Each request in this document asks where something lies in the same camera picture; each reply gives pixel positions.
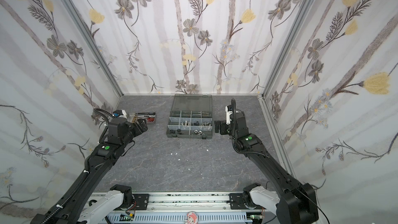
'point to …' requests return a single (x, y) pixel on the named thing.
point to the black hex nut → (179, 130)
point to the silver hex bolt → (186, 122)
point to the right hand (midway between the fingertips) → (225, 119)
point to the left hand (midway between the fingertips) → (140, 122)
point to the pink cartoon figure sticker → (192, 218)
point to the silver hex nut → (199, 132)
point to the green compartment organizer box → (190, 116)
